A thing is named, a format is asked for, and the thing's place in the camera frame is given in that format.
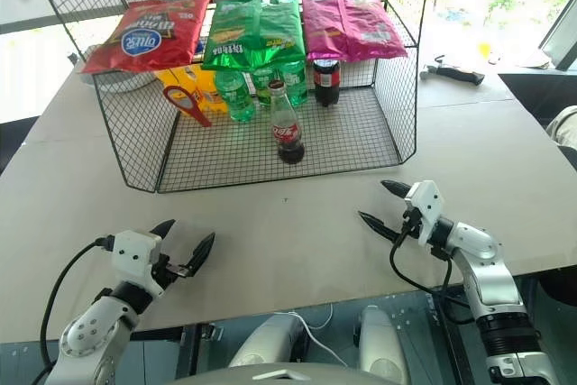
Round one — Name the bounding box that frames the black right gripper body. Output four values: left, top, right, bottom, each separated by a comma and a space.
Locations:
392, 205, 424, 243

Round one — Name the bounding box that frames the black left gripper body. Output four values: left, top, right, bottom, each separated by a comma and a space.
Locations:
151, 252, 191, 290

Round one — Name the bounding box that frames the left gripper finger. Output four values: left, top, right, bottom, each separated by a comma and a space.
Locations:
186, 232, 217, 277
150, 218, 177, 240

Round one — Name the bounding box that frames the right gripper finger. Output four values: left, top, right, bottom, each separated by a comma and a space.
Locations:
380, 179, 412, 199
356, 209, 401, 243

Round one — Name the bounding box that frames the glass cola bottle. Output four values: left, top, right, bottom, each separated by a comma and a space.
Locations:
269, 79, 307, 166

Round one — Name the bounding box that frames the dark plastic cola bottle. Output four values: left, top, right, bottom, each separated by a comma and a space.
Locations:
312, 59, 343, 108

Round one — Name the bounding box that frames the green plastic soda bottle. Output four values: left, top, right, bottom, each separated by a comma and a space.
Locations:
250, 66, 277, 107
279, 60, 309, 108
213, 69, 256, 124

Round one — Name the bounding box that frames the silver robot leg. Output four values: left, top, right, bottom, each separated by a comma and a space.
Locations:
357, 306, 412, 385
228, 312, 313, 369

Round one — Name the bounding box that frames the yellow drink pack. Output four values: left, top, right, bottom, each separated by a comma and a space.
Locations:
154, 64, 230, 117

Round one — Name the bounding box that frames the grey robot torso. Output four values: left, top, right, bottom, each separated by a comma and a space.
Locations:
169, 361, 408, 385

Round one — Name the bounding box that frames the pink chip bag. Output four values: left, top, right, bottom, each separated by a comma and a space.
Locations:
299, 0, 358, 62
341, 0, 408, 63

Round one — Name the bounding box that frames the person's knee in beige trousers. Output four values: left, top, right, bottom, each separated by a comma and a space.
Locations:
545, 105, 577, 152

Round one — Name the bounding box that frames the red chip bag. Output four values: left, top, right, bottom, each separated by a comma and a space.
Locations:
80, 0, 213, 75

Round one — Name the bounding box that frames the green chip bag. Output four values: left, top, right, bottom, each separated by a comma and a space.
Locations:
245, 0, 307, 71
200, 0, 263, 72

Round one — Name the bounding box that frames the dark framed panel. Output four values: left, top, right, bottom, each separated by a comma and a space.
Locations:
537, 0, 577, 73

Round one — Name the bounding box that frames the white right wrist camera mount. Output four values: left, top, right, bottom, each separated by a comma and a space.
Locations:
403, 179, 442, 247

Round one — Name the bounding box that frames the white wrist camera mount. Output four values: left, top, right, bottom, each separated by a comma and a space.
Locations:
403, 179, 442, 247
109, 230, 166, 299

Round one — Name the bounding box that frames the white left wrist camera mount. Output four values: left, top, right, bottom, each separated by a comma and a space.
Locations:
109, 230, 166, 299

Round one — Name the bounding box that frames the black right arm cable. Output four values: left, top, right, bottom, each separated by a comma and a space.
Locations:
389, 221, 475, 325

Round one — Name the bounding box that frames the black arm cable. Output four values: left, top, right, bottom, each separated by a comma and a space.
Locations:
389, 221, 475, 325
39, 234, 114, 378

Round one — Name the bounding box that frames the black wire grid rack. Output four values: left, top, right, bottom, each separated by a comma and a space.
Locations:
22, 0, 435, 195

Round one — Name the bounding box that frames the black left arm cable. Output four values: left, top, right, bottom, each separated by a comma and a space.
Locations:
39, 234, 114, 378

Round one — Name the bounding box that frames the black handled hammer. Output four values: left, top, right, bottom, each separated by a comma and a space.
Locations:
418, 56, 487, 87

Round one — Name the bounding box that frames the thin white cable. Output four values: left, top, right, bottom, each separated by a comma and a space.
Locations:
273, 302, 349, 369

